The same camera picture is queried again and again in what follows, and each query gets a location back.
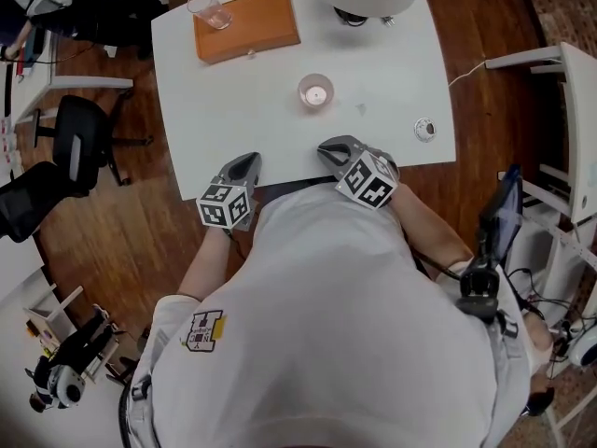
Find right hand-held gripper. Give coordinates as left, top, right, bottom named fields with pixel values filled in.
left=316, top=134, right=401, bottom=211

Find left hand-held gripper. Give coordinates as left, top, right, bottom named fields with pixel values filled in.
left=195, top=151, right=263, bottom=231

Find clear drinking glass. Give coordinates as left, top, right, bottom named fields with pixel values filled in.
left=186, top=0, right=234, bottom=32

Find person's right forearm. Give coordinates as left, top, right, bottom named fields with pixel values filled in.
left=389, top=184, right=476, bottom=269

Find person's left forearm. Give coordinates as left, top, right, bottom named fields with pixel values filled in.
left=176, top=224, right=233, bottom=303

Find orange wooden tray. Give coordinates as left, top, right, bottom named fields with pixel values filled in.
left=192, top=0, right=302, bottom=66

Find black office chair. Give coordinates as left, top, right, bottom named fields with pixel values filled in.
left=35, top=94, right=153, bottom=189

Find chest-mounted monitor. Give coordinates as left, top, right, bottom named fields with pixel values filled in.
left=478, top=163, right=524, bottom=263

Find person's white t-shirt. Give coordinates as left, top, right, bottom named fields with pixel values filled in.
left=128, top=182, right=534, bottom=448

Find white work desk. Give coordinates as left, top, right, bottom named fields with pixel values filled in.
left=13, top=30, right=134, bottom=126

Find black mesh chair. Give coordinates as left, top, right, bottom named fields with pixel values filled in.
left=0, top=161, right=90, bottom=245

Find white metal shelf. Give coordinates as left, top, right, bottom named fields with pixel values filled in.
left=498, top=170, right=597, bottom=298

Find white side desk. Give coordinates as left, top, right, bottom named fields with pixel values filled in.
left=484, top=42, right=597, bottom=226

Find round cable grommet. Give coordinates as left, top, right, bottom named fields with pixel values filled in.
left=413, top=117, right=439, bottom=145

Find white cable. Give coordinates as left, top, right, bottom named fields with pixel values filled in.
left=447, top=61, right=489, bottom=89

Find black monitor mount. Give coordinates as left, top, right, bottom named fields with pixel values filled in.
left=454, top=259, right=501, bottom=322

